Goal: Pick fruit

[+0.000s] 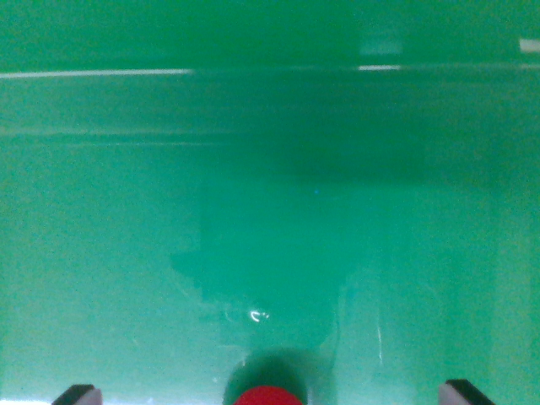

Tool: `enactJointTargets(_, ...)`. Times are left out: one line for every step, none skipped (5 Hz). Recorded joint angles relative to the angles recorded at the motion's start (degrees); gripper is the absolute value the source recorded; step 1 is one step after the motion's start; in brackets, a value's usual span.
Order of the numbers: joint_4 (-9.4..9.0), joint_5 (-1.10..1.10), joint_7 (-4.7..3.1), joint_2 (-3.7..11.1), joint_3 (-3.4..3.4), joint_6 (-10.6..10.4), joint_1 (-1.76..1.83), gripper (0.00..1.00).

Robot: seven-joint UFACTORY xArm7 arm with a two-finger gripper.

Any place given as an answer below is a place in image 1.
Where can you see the green plastic bin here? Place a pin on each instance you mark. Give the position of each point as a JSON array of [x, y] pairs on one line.
[[270, 190]]

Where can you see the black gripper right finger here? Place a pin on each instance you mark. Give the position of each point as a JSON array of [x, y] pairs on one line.
[[462, 394]]

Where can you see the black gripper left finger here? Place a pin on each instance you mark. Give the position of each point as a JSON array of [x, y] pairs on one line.
[[78, 396]]

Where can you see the red felt ball fruit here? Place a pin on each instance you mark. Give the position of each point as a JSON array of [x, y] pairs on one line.
[[268, 397]]

